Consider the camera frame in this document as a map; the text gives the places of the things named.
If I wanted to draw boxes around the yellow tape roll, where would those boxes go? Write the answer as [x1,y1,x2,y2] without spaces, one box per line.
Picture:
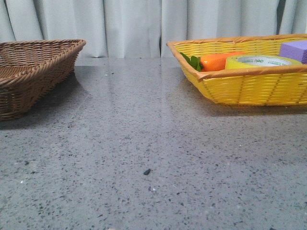
[225,55,302,69]

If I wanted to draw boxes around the small black debris speck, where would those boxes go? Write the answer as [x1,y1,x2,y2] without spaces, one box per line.
[143,169,151,175]

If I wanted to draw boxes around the orange toy carrot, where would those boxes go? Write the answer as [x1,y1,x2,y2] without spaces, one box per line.
[180,51,246,72]

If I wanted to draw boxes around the white pleated curtain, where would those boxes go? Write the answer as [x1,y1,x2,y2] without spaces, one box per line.
[0,0,307,58]

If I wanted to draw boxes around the brown wicker basket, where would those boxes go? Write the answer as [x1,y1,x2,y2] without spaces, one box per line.
[0,39,86,121]

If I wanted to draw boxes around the yellow woven basket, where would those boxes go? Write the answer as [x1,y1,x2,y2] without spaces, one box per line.
[167,34,307,106]

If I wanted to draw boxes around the purple foam block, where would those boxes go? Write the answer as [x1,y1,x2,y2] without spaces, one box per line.
[279,40,307,64]

